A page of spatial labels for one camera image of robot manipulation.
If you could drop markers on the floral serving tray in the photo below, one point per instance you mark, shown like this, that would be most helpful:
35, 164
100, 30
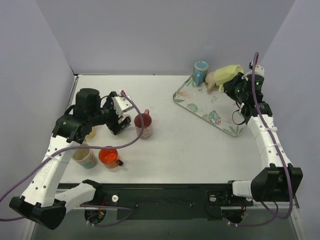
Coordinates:
214, 107

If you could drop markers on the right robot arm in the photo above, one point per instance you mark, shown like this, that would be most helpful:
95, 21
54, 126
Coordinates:
278, 180

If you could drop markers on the pale green mug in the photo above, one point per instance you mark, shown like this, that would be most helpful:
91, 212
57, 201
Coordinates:
226, 74

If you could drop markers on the round beige mug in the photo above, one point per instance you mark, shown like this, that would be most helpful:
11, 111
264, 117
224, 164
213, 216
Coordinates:
210, 81

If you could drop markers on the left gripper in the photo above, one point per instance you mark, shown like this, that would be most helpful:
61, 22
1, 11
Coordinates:
111, 117

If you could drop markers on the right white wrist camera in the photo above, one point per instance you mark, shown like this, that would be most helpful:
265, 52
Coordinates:
258, 70

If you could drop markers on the blue mug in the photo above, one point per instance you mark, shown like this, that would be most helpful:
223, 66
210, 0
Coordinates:
199, 72

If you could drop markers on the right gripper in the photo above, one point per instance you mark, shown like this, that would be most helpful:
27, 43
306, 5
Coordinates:
230, 86

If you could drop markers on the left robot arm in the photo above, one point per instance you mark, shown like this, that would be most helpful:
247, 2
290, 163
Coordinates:
39, 202

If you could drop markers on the yellow mug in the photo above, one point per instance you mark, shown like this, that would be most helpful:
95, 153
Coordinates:
92, 133

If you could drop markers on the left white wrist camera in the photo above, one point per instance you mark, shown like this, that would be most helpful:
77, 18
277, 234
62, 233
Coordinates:
121, 104

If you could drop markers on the orange mug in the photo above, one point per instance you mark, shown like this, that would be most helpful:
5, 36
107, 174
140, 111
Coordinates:
110, 158

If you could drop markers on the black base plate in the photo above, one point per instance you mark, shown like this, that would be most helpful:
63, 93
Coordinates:
170, 201

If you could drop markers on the tall floral beige mug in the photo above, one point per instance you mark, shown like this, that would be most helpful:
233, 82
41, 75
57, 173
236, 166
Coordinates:
85, 158

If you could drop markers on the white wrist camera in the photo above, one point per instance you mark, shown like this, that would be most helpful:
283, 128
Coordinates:
258, 70
121, 104

